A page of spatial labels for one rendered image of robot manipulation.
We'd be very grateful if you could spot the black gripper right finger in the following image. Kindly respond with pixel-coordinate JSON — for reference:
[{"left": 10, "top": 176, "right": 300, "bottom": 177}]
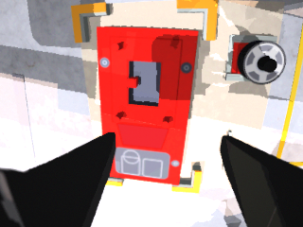
[{"left": 220, "top": 134, "right": 303, "bottom": 227}]

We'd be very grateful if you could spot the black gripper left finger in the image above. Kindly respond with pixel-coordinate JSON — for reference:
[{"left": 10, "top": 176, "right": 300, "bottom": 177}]
[{"left": 0, "top": 132, "right": 116, "bottom": 227}]

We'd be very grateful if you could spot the black wheel with silver rim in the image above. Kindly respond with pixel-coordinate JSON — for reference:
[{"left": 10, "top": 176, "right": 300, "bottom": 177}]
[{"left": 237, "top": 41, "right": 286, "bottom": 85}]

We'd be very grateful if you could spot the yellow tape line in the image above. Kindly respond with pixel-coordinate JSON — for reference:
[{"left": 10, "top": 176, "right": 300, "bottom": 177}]
[{"left": 276, "top": 25, "right": 303, "bottom": 166}]

